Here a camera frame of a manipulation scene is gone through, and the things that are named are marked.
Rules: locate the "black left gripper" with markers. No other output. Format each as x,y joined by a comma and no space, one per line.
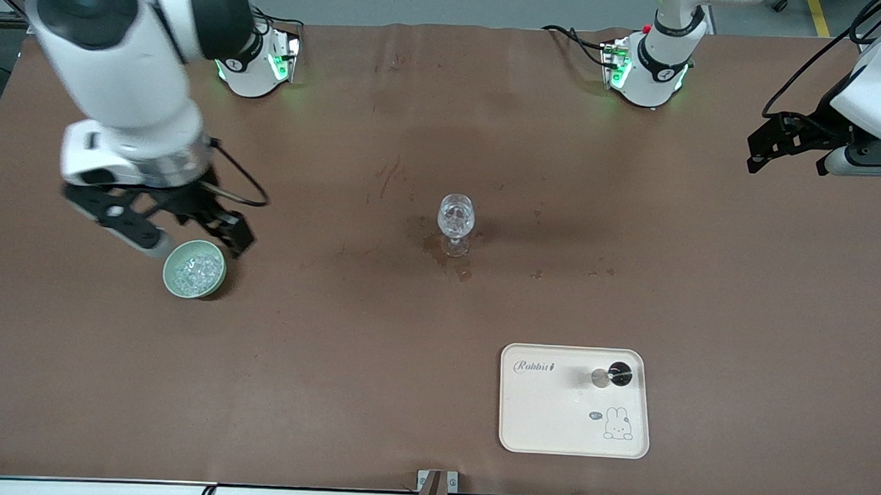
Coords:
821,120

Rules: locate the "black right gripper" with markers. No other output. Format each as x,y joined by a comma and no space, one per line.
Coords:
190,197

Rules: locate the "clear ice cubes pile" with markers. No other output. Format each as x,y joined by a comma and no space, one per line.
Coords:
196,272

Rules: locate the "metal double jigger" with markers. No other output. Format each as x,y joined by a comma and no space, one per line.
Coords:
619,373

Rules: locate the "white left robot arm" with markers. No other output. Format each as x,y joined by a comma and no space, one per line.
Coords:
655,86

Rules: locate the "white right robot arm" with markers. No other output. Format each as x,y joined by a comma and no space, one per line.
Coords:
124,82

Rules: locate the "clear stemmed wine glass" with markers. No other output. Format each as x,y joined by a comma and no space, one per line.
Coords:
456,219

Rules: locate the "pale green ceramic bowl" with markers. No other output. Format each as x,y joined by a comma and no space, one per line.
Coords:
170,278

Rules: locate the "black caster wheel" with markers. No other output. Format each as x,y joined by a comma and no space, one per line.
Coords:
780,3

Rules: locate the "brown table cover sheet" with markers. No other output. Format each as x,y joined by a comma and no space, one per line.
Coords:
333,383

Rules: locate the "cream rabbit print tray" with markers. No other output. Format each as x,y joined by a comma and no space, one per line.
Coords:
552,420

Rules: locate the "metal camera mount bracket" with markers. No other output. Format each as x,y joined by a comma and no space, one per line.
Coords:
425,481

